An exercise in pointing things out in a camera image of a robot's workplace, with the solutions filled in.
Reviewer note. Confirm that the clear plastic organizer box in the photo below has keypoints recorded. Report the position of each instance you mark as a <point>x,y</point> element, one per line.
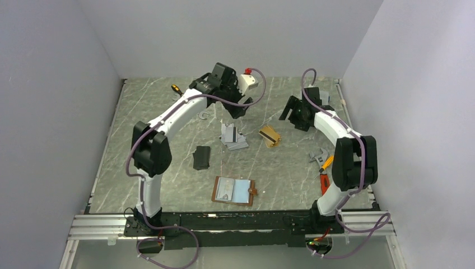
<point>324,96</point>

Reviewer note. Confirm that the aluminium frame rail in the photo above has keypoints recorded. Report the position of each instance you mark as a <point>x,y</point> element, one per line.
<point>110,228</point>

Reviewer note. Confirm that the orange black screwdriver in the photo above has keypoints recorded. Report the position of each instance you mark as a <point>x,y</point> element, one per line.
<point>176,89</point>

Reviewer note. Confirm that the gold card stack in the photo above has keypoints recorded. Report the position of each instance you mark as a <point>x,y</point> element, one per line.
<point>270,136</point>

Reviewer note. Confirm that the brown leather card holder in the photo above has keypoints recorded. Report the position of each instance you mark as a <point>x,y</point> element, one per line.
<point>244,192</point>

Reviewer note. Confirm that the red handled tool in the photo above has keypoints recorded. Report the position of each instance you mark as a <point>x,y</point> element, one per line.
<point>324,182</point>

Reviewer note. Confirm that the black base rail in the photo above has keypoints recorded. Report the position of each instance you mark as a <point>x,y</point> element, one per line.
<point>237,228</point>

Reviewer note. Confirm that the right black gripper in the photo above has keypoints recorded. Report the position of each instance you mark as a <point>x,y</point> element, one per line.
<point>299,125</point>

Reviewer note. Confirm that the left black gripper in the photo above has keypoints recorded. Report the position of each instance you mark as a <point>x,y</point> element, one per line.
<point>236,111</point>

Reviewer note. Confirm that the silver open-end wrench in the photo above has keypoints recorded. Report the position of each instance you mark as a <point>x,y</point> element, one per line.
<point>203,115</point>

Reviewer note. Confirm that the black card stack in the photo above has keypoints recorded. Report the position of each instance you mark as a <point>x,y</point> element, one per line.
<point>201,157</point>

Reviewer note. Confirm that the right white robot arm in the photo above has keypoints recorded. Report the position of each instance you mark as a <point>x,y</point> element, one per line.
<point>355,161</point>

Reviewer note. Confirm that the grey orange pliers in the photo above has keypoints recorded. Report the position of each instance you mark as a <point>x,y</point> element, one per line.
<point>322,158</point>

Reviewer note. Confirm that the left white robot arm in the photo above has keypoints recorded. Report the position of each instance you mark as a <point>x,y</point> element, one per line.
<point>150,152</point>

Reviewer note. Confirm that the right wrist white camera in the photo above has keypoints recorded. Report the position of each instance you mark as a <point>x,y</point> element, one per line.
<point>313,94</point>

